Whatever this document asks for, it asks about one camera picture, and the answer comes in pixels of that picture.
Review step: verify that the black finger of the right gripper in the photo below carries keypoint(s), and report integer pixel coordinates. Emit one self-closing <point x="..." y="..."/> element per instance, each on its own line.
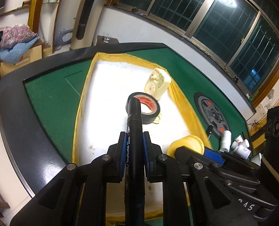
<point x="184" y="154"/>

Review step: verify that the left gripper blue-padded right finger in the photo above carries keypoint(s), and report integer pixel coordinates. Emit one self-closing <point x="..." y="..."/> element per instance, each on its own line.
<point x="191" y="196"/>

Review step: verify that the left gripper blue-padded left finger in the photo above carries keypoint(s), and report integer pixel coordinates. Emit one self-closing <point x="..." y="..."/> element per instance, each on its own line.
<point x="77" y="194"/>

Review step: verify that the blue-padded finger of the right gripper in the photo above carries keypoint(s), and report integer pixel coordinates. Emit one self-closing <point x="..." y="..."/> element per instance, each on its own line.
<point x="214" y="156"/>

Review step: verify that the yellow tape roll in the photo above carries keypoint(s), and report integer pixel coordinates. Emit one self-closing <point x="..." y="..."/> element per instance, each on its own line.
<point x="191" y="141"/>

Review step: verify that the white pill bottle long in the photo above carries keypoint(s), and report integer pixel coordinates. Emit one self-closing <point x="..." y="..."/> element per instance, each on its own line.
<point x="225" y="141"/>

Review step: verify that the small white bottle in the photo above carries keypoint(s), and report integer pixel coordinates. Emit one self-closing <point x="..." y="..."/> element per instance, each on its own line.
<point x="242" y="151"/>

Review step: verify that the black electrical tape roll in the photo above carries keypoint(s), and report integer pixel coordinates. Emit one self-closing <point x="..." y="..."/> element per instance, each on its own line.
<point x="151" y="106"/>

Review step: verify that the black marker purple cap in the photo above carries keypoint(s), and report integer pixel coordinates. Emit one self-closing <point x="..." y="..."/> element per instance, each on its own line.
<point x="135" y="171"/>

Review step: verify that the white bottle green cross label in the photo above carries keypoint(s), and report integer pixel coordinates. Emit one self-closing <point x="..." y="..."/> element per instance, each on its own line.
<point x="238" y="141"/>

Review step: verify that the black marker grey cap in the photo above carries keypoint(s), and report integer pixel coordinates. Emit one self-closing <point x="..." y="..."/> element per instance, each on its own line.
<point x="209" y="131"/>

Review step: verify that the round mahjong table control panel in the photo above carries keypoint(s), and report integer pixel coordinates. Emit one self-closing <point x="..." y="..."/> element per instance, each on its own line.
<point x="211" y="114"/>

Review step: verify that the yellow-edged white foam tray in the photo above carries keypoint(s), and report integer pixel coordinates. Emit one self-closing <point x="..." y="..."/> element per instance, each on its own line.
<point x="102" y="116"/>

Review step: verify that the small dark wooden side table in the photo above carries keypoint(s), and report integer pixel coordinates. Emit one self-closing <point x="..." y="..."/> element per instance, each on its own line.
<point x="100" y="41"/>

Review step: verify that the clear drinking glass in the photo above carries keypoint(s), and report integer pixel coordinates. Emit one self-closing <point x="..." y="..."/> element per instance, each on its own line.
<point x="106" y="38"/>

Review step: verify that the pile of floral blue blankets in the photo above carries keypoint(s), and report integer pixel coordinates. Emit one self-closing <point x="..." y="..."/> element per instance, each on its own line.
<point x="15" y="41"/>

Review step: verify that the white wall shelving unit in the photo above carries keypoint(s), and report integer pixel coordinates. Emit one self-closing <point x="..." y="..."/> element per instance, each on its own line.
<point x="40" y="15"/>

